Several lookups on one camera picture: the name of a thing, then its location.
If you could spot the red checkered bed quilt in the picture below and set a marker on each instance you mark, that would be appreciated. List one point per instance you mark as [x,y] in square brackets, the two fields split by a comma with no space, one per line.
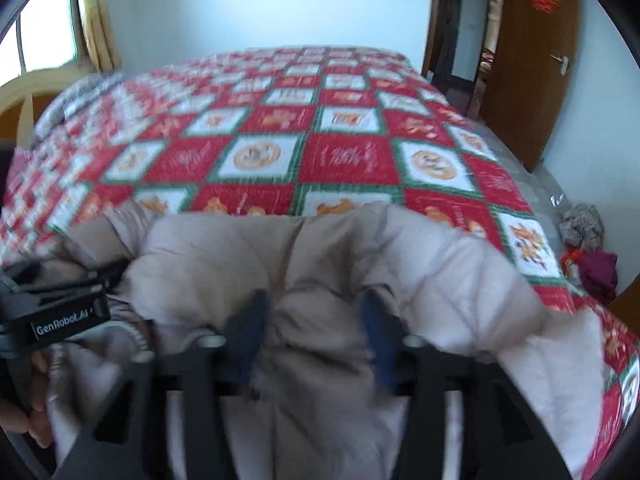
[299,131]

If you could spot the yellow curtain right of window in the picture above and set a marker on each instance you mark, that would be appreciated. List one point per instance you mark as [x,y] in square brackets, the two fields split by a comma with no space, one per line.
[99,36]

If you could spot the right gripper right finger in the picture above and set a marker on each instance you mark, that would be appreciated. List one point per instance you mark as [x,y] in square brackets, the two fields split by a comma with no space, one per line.
[465,417]

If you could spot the brown wooden dresser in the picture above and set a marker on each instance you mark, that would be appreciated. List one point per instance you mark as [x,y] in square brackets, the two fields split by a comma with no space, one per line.
[626,307]

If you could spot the dark brown door frame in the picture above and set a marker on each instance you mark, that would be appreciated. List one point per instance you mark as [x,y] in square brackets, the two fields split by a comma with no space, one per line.
[461,41]

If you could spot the dark red cloth on floor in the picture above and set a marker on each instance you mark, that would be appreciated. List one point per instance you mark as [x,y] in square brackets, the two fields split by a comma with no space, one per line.
[594,272]

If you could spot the pale pink puffer jacket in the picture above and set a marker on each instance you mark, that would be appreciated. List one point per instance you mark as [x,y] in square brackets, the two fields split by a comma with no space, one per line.
[318,414]

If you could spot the cream wooden headboard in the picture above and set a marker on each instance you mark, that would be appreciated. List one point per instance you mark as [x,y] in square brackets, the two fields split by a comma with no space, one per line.
[26,98]

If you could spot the person's left hand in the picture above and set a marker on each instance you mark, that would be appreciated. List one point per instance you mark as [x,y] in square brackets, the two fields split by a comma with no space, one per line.
[32,417]

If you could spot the window with grey frame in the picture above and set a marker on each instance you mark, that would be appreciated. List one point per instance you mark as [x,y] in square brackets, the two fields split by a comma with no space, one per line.
[44,35]

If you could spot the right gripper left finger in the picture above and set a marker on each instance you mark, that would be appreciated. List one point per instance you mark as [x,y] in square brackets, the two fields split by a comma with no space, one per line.
[165,413]

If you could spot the silver door handle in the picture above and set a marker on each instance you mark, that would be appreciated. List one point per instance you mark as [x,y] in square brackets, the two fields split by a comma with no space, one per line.
[563,61]

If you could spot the grey striped pillow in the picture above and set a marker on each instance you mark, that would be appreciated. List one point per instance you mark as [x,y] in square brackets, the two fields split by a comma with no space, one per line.
[71,101]

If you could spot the grey cloth pile on floor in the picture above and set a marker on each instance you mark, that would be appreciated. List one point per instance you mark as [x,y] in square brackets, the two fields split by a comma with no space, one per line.
[581,227]

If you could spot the brown wooden door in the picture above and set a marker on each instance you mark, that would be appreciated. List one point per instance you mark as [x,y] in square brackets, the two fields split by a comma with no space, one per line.
[525,91]

